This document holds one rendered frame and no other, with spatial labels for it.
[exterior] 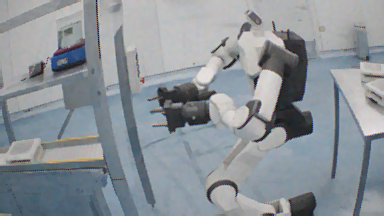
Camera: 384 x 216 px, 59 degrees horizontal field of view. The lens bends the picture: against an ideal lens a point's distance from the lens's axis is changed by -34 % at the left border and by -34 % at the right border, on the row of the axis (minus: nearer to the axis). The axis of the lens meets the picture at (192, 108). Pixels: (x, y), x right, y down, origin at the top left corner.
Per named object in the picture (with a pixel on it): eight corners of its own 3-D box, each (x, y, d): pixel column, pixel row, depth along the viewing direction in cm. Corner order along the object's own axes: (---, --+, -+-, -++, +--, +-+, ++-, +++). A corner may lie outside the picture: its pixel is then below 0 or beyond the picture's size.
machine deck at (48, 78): (100, 56, 207) (99, 49, 205) (88, 79, 171) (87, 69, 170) (13, 84, 206) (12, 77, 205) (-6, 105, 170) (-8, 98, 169)
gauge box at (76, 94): (105, 95, 213) (100, 55, 207) (102, 102, 203) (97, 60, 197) (68, 103, 213) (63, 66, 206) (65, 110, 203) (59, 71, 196)
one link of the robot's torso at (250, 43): (298, 88, 217) (287, 20, 205) (316, 111, 185) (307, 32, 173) (243, 96, 217) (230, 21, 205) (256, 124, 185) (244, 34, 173)
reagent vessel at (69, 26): (86, 37, 196) (84, 3, 190) (80, 44, 182) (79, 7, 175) (61, 46, 196) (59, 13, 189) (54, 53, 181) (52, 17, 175)
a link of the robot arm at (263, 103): (273, 141, 161) (289, 84, 167) (247, 125, 156) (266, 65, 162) (254, 142, 171) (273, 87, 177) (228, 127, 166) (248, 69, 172)
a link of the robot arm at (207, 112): (200, 133, 189) (230, 129, 187) (196, 105, 185) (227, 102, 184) (202, 121, 199) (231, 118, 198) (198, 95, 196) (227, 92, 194)
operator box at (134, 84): (141, 84, 292) (136, 44, 283) (140, 93, 276) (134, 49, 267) (131, 86, 292) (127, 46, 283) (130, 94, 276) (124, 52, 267)
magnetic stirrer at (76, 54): (93, 52, 202) (92, 34, 199) (86, 63, 182) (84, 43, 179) (60, 62, 202) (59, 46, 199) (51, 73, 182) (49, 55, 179)
